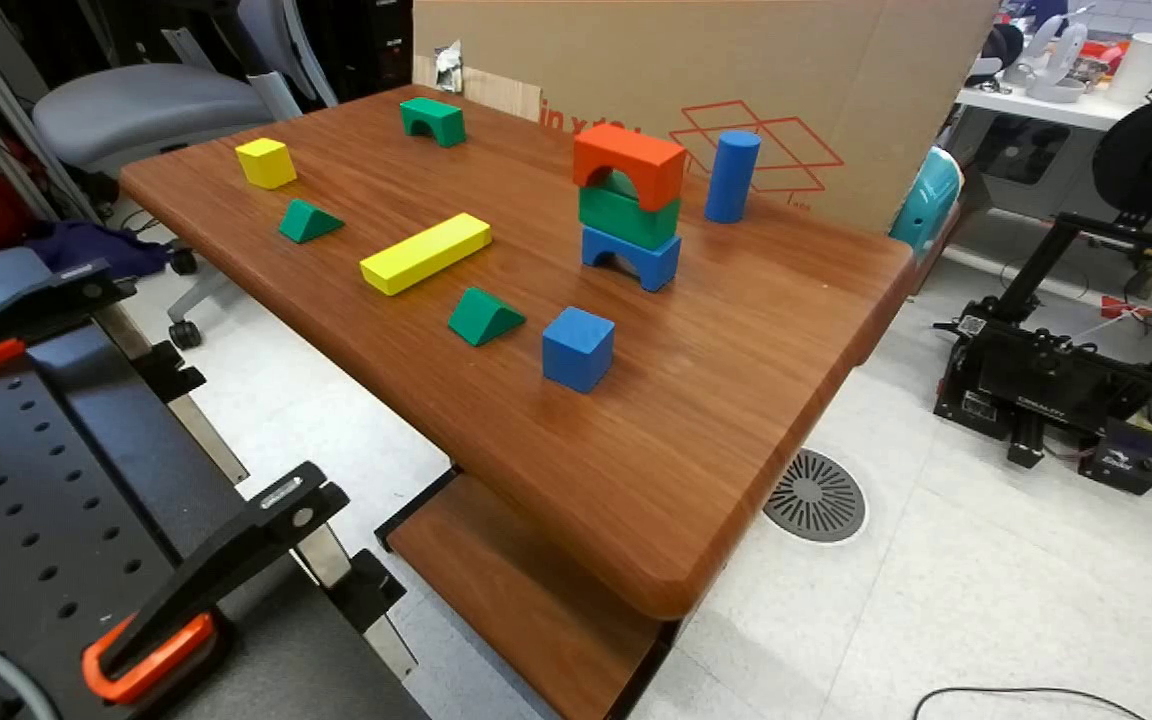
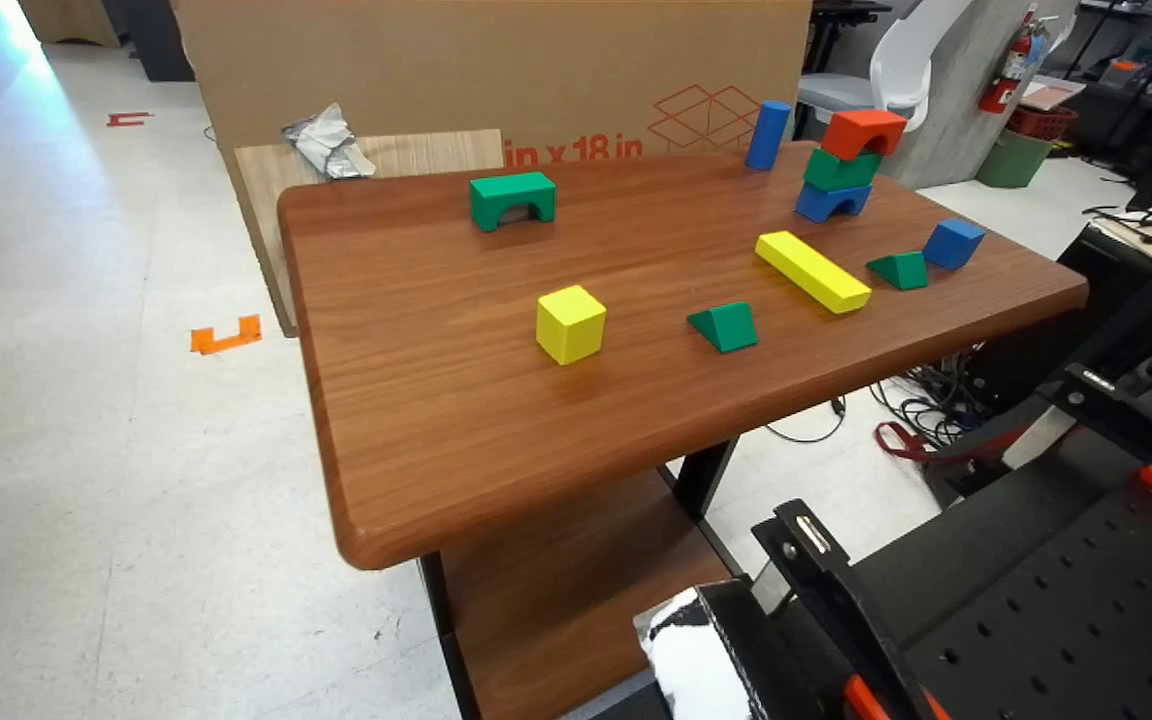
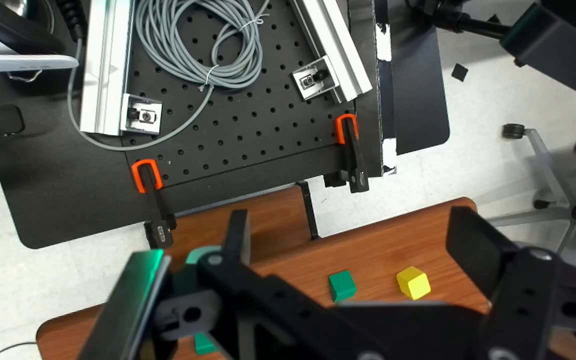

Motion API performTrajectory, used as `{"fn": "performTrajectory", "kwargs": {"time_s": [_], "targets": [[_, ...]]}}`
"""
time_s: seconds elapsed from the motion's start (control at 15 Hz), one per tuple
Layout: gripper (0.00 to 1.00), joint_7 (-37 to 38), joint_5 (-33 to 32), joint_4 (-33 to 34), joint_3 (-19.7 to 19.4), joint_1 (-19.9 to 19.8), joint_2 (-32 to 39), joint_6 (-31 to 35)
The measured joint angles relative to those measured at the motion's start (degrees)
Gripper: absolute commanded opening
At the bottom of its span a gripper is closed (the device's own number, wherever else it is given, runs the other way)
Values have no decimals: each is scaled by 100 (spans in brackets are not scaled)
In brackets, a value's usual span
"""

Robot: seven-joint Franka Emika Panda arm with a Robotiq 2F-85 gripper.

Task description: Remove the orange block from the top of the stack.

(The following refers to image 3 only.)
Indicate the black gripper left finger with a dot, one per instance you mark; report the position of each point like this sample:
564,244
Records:
239,241

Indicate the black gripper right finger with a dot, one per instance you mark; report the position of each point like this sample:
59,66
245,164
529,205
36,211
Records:
478,246

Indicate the yellow cube block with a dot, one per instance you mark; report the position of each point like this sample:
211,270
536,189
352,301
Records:
413,283

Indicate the large green triangle block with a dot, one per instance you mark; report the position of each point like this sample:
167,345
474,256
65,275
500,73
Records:
205,342

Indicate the small green triangle block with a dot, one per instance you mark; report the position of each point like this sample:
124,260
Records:
341,285

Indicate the dark grey cart top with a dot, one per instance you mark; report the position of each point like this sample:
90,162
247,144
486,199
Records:
55,193

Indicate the black perforated breadboard plate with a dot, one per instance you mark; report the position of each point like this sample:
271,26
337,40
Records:
255,127

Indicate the grey office chair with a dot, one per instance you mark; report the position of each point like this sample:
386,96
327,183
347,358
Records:
554,47

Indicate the metal corner bracket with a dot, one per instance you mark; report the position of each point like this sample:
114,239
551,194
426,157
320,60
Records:
142,114
317,79

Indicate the aluminium extrusion rail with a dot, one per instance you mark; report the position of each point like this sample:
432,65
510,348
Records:
338,43
105,63

